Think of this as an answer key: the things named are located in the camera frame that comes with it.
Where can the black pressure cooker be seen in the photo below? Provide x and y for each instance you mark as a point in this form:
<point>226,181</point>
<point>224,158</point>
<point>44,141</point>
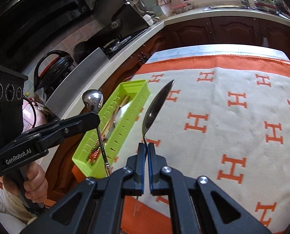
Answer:
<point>54,70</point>

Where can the steel splash panel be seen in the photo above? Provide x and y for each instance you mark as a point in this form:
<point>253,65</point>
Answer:
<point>81,75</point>

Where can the green plastic utensil tray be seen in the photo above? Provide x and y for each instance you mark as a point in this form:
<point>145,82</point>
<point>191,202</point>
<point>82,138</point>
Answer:
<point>129,126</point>

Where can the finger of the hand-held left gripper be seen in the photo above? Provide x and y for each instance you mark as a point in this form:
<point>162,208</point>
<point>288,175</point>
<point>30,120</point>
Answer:
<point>71,126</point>

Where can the white cups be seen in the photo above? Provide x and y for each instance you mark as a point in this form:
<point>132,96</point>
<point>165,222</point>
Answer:
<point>148,19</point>

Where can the black pot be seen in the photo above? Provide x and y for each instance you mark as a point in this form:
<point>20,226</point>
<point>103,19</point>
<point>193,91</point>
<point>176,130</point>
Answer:
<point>82,52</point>

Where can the gas stove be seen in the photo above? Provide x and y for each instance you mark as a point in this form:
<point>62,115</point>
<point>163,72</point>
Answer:
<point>117,43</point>

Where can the printed bamboo chopstick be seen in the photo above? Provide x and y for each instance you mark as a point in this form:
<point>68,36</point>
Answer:
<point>126,99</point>

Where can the person's left forearm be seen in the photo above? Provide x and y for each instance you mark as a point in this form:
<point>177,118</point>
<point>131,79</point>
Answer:
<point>6,204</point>

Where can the egg container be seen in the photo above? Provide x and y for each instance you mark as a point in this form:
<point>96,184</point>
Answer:
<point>182,8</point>

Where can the red striped wooden chopstick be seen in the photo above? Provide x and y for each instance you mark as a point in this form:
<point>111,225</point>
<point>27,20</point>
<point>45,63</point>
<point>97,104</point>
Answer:
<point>95,156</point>

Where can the black range hood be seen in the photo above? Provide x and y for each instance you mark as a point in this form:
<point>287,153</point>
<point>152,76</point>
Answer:
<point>120,17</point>

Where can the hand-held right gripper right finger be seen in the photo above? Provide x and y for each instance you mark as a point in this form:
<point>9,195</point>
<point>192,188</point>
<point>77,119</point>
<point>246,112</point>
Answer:
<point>151,168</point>

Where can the steel sink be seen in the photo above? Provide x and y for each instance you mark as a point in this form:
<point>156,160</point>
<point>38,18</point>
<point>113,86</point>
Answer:
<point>228,7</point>

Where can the small metal spoon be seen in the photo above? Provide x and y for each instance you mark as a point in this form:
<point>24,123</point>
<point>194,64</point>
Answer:
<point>92,100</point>

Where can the white kitchen countertop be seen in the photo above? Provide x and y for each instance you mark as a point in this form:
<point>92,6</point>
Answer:
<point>196,14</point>

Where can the white ceramic spoon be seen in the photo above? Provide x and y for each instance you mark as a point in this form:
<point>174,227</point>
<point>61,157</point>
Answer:
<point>124,111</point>

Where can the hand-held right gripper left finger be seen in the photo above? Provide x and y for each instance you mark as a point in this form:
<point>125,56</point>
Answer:
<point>142,165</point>

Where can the brown wooden kitchen cabinets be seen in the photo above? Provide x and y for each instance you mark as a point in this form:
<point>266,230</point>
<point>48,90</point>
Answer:
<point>232,31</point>

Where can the person's left hand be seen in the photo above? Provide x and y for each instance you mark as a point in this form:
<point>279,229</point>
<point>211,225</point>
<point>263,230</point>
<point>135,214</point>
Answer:
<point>36,182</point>

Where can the hanging plastic bag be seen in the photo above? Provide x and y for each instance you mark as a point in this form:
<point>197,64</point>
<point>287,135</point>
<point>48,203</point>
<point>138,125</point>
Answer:
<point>265,41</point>

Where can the orange white patterned blanket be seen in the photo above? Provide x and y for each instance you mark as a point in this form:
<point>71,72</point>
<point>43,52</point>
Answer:
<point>220,139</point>

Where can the large metal spoon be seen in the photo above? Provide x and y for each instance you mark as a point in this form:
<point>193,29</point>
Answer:
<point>157,107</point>

